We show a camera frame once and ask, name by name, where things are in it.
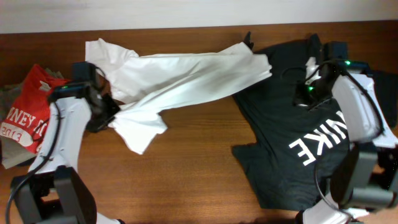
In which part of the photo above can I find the black Nike t-shirt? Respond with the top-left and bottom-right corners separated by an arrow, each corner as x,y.
231,30 -> 398,212

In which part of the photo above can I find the khaki folded garment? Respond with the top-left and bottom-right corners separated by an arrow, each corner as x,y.
1,68 -> 63,169

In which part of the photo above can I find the white t-shirt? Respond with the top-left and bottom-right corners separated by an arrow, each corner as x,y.
85,39 -> 272,154

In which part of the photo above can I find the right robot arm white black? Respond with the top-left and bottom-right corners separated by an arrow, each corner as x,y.
293,57 -> 397,224

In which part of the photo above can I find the red printed t-shirt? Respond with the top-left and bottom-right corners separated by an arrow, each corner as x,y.
1,64 -> 69,154

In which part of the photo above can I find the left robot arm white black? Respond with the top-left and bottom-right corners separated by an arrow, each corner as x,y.
5,62 -> 122,224

